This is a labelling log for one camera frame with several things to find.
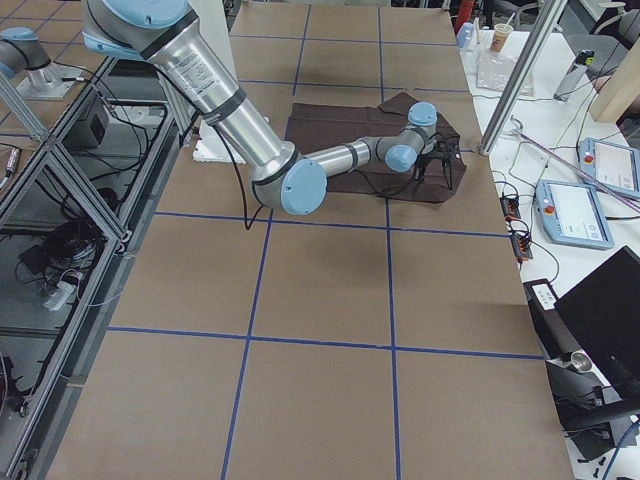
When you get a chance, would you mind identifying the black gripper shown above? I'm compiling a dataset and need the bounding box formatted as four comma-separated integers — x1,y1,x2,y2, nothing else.
418,133,461,175

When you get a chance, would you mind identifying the dark brown t-shirt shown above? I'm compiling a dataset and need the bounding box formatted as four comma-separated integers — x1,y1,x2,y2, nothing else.
285,93,466,203

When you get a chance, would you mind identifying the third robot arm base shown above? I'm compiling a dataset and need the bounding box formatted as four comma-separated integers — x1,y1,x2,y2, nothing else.
1,27,77,101

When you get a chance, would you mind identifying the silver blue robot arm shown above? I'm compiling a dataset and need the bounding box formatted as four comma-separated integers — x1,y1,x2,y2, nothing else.
83,0,439,215

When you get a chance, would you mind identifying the white reacher grabber tool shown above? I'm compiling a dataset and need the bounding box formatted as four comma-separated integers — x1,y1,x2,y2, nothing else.
509,115,640,214

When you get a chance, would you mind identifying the clear plastic bag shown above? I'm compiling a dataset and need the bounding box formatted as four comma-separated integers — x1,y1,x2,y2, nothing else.
476,50,518,91

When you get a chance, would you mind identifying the orange black connector board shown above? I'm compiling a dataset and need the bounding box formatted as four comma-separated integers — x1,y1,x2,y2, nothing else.
496,180,533,265

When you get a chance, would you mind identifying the iced coffee cup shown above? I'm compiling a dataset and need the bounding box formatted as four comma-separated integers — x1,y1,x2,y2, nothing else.
489,14,515,53

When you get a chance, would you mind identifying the red fire extinguisher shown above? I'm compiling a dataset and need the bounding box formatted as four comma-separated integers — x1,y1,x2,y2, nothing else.
454,0,475,33

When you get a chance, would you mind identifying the near blue teach pendant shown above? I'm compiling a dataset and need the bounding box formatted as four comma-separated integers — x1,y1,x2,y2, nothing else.
535,180,614,250

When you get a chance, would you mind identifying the blue teach pendant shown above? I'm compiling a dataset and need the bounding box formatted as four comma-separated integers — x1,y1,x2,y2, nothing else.
579,138,639,200
535,180,614,250

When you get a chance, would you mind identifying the far blue teach pendant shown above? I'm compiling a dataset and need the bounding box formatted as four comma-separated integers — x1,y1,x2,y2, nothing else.
579,138,639,200

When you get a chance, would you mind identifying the black laptop computer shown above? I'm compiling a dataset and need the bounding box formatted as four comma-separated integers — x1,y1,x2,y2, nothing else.
555,246,639,399

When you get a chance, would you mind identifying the black power adapter box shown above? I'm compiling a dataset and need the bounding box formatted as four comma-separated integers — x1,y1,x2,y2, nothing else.
63,96,109,149

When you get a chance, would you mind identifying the aluminium frame post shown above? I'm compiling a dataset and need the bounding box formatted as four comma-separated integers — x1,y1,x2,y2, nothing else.
479,0,568,156

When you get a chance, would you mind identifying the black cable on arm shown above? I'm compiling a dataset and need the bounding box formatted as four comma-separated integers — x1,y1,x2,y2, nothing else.
212,124,274,232

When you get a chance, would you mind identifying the black camera stand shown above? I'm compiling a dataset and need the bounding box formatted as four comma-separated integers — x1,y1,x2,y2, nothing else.
524,279,639,462

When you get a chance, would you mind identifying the aluminium frame rack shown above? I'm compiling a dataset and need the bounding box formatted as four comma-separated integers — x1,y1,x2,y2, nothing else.
1,60,193,479

